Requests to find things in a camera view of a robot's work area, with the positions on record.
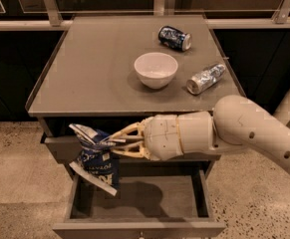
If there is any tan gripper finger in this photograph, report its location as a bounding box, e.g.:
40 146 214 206
109 117 152 142
111 140 150 159

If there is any blue chip bag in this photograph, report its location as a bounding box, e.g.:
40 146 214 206
69 123 119 196

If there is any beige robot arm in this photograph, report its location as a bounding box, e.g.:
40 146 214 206
110 95 290 174

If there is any grey drawer cabinet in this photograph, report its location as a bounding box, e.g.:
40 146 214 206
25 14 251 239

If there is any grey open middle drawer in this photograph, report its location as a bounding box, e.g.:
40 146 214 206
53 173 225 239

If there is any grey top drawer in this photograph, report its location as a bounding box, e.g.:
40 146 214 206
43 135 228 164

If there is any silver blue soda can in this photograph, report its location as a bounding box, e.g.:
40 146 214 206
186 63 226 95

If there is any white ceramic bowl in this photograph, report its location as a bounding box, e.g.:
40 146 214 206
134 52 178 89

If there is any dark blue soda can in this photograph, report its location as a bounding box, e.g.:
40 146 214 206
158 26 191 51

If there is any metal railing frame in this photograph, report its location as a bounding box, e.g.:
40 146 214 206
0 0 290 31

